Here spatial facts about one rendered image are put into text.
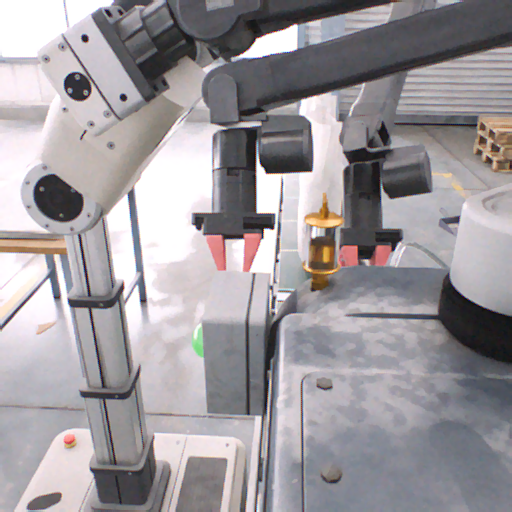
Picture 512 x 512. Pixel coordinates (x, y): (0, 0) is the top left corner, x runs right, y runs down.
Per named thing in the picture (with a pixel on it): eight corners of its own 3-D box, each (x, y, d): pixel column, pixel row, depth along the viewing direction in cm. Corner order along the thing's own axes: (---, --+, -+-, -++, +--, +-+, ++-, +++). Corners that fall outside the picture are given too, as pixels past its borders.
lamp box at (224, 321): (219, 357, 46) (215, 268, 42) (269, 359, 46) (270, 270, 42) (206, 416, 39) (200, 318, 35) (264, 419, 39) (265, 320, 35)
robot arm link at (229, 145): (220, 136, 68) (206, 122, 63) (270, 133, 67) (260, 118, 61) (219, 187, 68) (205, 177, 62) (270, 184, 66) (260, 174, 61)
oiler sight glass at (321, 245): (304, 256, 40) (306, 214, 38) (336, 257, 39) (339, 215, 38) (304, 271, 37) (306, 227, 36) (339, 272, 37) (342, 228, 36)
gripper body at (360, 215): (404, 241, 70) (401, 191, 72) (329, 240, 70) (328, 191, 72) (394, 255, 76) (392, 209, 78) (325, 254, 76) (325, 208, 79)
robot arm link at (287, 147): (227, 87, 68) (206, 75, 60) (312, 78, 66) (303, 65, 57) (232, 177, 70) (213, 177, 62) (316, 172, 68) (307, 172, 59)
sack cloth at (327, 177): (297, 238, 283) (303, 104, 251) (336, 240, 281) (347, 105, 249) (294, 278, 241) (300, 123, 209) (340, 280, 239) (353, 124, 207)
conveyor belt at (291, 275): (285, 172, 430) (286, 161, 426) (332, 173, 427) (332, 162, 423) (277, 310, 232) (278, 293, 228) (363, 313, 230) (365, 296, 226)
